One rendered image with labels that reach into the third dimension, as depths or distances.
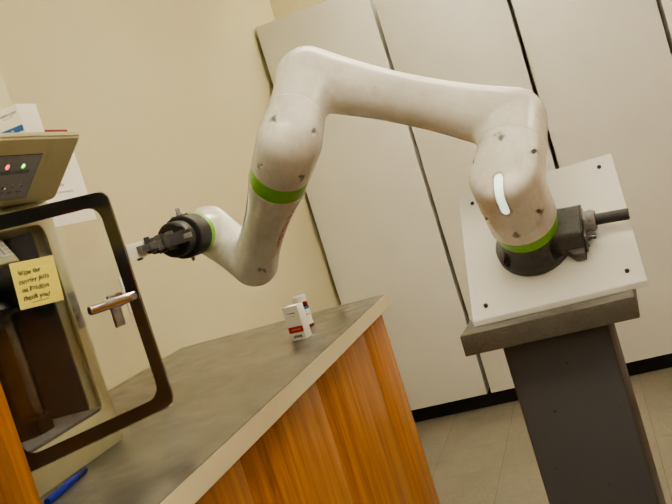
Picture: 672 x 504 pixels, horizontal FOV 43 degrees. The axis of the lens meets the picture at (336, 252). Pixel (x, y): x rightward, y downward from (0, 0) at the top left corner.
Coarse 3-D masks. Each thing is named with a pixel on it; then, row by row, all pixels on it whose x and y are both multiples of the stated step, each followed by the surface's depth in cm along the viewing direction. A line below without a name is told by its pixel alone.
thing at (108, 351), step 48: (96, 192) 147; (0, 240) 134; (48, 240) 140; (96, 240) 146; (0, 288) 133; (96, 288) 144; (0, 336) 132; (48, 336) 137; (96, 336) 143; (144, 336) 149; (48, 384) 136; (96, 384) 142; (144, 384) 148; (48, 432) 135; (96, 432) 140
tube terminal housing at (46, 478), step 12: (0, 72) 156; (0, 84) 155; (0, 96) 154; (0, 108) 153; (0, 132) 151; (24, 204) 152; (36, 204) 155; (120, 432) 160; (96, 444) 153; (108, 444) 156; (72, 456) 146; (84, 456) 149; (96, 456) 152; (48, 468) 139; (60, 468) 142; (72, 468) 145; (36, 480) 136; (48, 480) 138; (60, 480) 141
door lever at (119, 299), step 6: (114, 294) 146; (120, 294) 147; (126, 294) 143; (132, 294) 143; (108, 300) 140; (114, 300) 141; (120, 300) 142; (126, 300) 142; (132, 300) 143; (90, 306) 138; (96, 306) 138; (102, 306) 139; (108, 306) 140; (114, 306) 141; (120, 306) 147; (90, 312) 138; (96, 312) 138
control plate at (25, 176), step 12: (0, 156) 134; (12, 156) 137; (24, 156) 140; (36, 156) 144; (0, 168) 136; (12, 168) 139; (24, 168) 142; (36, 168) 146; (0, 180) 138; (12, 180) 141; (24, 180) 144; (0, 192) 139; (12, 192) 143; (24, 192) 146
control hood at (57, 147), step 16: (0, 144) 133; (16, 144) 137; (32, 144) 141; (48, 144) 145; (64, 144) 150; (48, 160) 148; (64, 160) 153; (48, 176) 151; (32, 192) 149; (48, 192) 154
